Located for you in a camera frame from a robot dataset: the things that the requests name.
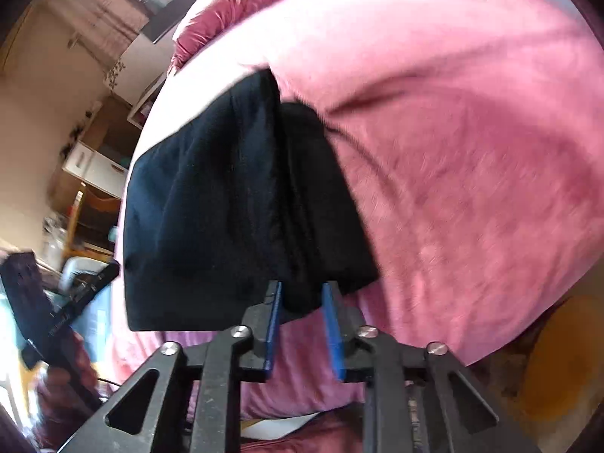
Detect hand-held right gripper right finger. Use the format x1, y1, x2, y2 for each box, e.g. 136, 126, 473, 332
321, 280, 543, 453

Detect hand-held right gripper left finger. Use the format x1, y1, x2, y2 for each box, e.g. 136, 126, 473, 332
57, 280, 284, 453

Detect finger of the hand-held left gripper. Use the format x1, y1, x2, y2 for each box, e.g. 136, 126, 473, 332
49, 259, 122, 328

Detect black pants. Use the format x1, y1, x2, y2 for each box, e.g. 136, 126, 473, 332
121, 70, 383, 333

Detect person's left hand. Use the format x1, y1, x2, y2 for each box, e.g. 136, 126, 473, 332
35, 331, 101, 435

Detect light blue white object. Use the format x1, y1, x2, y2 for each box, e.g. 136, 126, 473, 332
57, 255, 115, 341

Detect wooden chair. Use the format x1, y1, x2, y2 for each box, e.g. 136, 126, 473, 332
61, 188, 124, 256

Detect white cloth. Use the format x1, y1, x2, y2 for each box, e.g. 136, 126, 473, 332
240, 411, 324, 439

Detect wooden desk with white drawers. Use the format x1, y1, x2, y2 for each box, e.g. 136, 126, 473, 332
47, 97, 139, 200

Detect white open nightstand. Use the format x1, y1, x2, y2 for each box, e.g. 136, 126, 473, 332
126, 73, 171, 129

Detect trailing vine plant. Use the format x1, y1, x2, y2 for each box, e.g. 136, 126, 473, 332
106, 59, 126, 91

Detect white tall cabinet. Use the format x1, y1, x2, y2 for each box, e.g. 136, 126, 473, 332
101, 37, 176, 105

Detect yellow round object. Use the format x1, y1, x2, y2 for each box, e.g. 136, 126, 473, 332
518, 296, 604, 422

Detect pink bed sheet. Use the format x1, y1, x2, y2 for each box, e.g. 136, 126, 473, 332
101, 0, 601, 422

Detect dark headboard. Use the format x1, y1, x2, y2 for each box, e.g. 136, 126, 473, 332
140, 0, 233, 46

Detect beige checked curtain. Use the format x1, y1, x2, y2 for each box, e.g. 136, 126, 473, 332
45, 0, 153, 55

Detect dark red duvet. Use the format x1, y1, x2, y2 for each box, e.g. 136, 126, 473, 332
169, 0, 378, 77

